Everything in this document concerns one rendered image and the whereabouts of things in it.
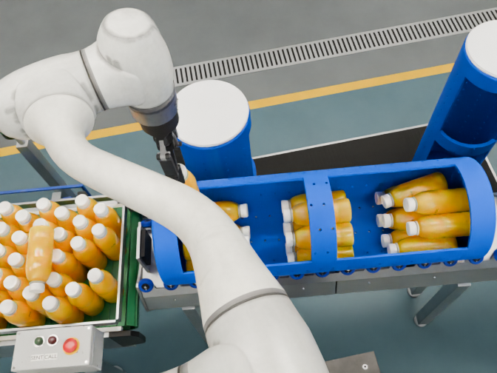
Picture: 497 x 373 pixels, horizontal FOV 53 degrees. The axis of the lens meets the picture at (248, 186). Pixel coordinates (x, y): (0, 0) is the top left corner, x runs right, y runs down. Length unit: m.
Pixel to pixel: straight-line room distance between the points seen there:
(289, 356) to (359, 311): 1.99
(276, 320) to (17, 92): 0.52
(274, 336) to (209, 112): 1.26
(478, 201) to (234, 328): 0.97
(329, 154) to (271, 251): 1.21
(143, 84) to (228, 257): 0.37
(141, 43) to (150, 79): 0.07
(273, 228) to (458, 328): 1.28
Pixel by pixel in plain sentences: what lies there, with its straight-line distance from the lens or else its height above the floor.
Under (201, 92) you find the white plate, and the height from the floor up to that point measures 1.04.
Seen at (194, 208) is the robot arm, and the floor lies 1.84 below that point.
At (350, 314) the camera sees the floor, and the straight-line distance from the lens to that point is 2.46.
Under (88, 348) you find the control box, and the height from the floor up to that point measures 1.10.
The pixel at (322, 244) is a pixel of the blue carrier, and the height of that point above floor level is 1.18.
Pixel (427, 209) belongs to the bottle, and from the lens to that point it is 1.41.
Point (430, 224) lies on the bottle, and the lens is 1.41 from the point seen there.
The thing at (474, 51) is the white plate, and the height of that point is 1.04.
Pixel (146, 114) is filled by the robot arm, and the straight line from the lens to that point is 0.88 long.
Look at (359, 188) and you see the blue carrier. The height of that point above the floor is 1.03.
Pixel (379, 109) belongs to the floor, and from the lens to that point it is 3.02.
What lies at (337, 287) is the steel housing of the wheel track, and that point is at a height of 0.87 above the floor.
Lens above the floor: 2.37
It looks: 61 degrees down
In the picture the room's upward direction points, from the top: 8 degrees counter-clockwise
